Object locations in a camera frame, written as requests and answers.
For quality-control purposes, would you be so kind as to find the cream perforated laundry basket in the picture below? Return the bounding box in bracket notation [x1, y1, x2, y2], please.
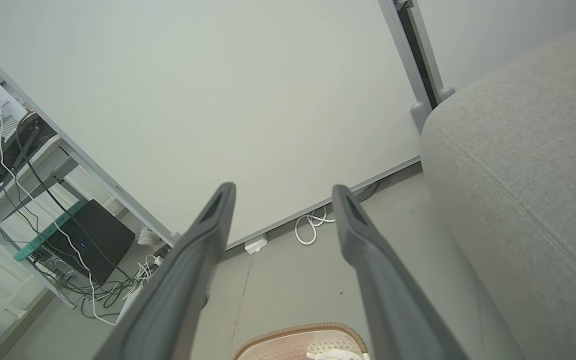
[232, 322, 370, 360]

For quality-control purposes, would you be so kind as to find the coiled white cable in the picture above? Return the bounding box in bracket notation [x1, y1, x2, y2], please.
[294, 205, 336, 246]

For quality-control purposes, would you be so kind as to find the green shelf board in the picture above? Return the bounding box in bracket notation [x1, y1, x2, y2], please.
[13, 200, 89, 263]

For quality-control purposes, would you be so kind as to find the narrow white partition panel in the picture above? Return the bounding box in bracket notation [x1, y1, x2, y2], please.
[408, 0, 576, 108]

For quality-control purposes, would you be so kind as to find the large white partition panel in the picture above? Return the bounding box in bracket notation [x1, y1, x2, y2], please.
[0, 0, 456, 251]

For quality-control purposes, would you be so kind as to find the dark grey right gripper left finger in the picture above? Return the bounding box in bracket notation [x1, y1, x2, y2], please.
[93, 182, 237, 360]

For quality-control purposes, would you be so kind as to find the black computer tower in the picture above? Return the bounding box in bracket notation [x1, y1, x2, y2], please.
[43, 199, 136, 285]

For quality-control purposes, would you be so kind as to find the white desk with grey frame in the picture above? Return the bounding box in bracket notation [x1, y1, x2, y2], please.
[0, 135, 89, 236]

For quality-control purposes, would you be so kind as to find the small white floor box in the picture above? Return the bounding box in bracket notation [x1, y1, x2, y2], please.
[244, 234, 269, 256]

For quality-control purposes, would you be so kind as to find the grey fabric sofa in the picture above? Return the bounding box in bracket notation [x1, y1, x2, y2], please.
[419, 15, 576, 360]

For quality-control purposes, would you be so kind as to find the long white cable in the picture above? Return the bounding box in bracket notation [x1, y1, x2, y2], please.
[0, 102, 119, 327]

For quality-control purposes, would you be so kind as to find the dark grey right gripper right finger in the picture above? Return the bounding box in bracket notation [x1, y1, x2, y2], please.
[332, 184, 469, 360]

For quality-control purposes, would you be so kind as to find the black device on desk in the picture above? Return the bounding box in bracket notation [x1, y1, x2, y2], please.
[0, 114, 58, 198]

